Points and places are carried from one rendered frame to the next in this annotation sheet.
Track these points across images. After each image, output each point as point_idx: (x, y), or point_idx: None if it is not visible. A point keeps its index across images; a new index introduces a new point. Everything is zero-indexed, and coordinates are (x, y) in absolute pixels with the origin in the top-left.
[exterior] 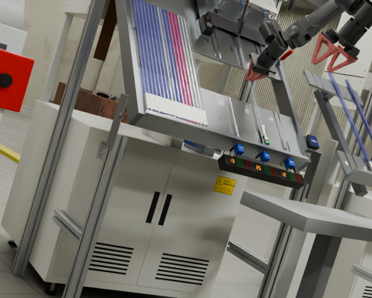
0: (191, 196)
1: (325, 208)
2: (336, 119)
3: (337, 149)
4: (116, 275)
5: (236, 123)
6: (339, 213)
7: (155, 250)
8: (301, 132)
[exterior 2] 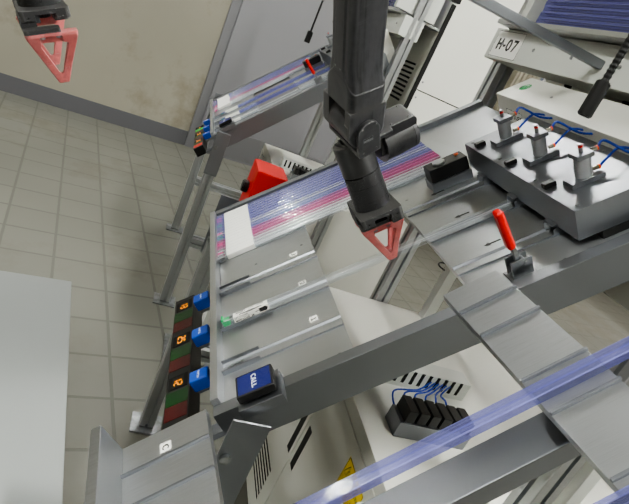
0: (321, 458)
1: (39, 418)
2: (477, 485)
3: None
4: (254, 489)
5: (260, 281)
6: None
7: (275, 500)
8: (304, 374)
